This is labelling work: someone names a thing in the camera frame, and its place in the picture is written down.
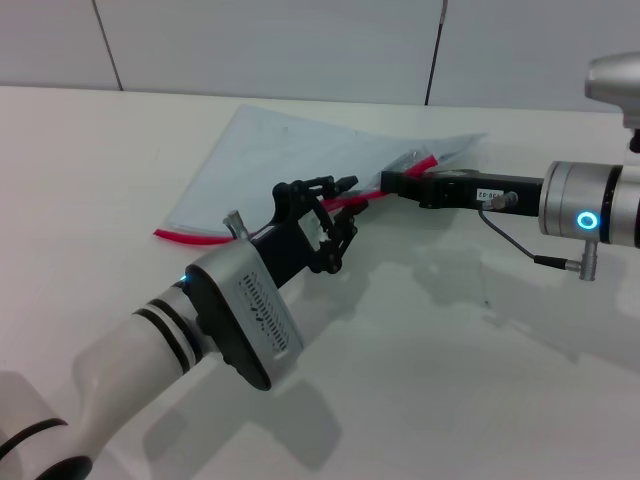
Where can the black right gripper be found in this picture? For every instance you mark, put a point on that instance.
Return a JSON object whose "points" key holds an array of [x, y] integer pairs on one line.
{"points": [[480, 192]]}

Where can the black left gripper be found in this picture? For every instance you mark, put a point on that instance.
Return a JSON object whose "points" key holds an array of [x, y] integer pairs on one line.
{"points": [[295, 235]]}

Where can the clear document bag red zipper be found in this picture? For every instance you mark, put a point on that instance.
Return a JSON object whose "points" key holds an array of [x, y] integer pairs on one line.
{"points": [[280, 150]]}

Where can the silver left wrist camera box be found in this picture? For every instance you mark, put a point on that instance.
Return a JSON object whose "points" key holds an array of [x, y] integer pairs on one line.
{"points": [[250, 310]]}

